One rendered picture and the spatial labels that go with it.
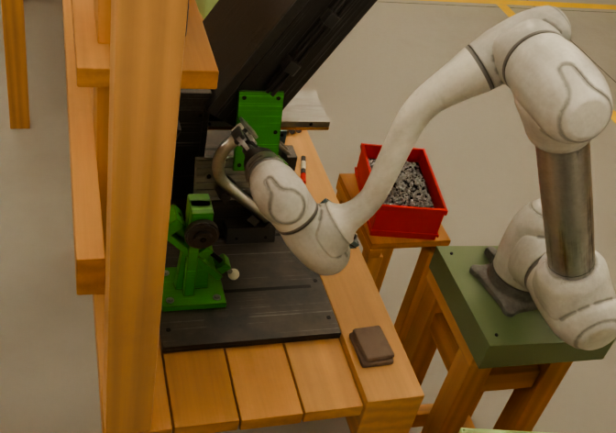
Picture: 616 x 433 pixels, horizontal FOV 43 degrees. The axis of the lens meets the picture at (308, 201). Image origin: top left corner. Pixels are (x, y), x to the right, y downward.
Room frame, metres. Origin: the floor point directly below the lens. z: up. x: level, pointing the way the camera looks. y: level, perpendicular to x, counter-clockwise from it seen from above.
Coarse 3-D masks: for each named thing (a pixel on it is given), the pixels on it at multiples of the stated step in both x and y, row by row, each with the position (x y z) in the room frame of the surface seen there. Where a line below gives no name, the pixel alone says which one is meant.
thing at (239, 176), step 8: (200, 160) 1.57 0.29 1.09; (208, 160) 1.57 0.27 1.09; (232, 160) 1.60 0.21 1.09; (200, 168) 1.56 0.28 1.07; (208, 168) 1.56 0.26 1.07; (224, 168) 1.58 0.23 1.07; (232, 168) 1.59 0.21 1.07; (200, 176) 1.55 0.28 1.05; (208, 176) 1.56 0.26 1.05; (232, 176) 1.58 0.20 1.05; (240, 176) 1.59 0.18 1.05; (200, 184) 1.55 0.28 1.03; (208, 184) 1.56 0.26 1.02; (216, 184) 1.57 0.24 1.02; (240, 184) 1.59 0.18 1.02; (248, 184) 1.60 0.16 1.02; (200, 192) 1.55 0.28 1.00; (208, 192) 1.55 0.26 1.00; (248, 192) 1.60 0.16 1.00
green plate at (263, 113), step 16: (240, 96) 1.62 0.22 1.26; (256, 96) 1.64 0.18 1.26; (272, 96) 1.65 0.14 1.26; (240, 112) 1.61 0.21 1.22; (256, 112) 1.63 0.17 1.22; (272, 112) 1.65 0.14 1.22; (256, 128) 1.62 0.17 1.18; (272, 128) 1.64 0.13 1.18; (272, 144) 1.63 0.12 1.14; (240, 160) 1.59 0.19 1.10
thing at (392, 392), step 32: (320, 192) 1.80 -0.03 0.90; (352, 256) 1.55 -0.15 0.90; (352, 288) 1.43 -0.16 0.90; (352, 320) 1.32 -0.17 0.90; (384, 320) 1.35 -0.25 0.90; (352, 352) 1.22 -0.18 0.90; (384, 384) 1.15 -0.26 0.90; (416, 384) 1.17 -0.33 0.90; (352, 416) 1.12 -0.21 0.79; (384, 416) 1.11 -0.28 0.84
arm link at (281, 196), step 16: (272, 160) 1.33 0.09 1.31; (256, 176) 1.26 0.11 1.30; (272, 176) 1.24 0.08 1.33; (288, 176) 1.24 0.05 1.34; (256, 192) 1.22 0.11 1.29; (272, 192) 1.20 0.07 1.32; (288, 192) 1.20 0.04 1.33; (304, 192) 1.22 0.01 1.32; (272, 208) 1.17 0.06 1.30; (288, 208) 1.18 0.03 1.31; (304, 208) 1.20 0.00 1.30; (272, 224) 1.22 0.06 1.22; (288, 224) 1.18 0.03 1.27; (304, 224) 1.23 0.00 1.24
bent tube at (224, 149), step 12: (240, 120) 1.58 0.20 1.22; (252, 132) 1.56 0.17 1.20; (228, 144) 1.54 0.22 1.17; (216, 156) 1.53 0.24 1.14; (216, 168) 1.52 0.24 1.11; (216, 180) 1.52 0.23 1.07; (228, 180) 1.54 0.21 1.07; (228, 192) 1.52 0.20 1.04; (240, 192) 1.54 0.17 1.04; (252, 204) 1.54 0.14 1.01
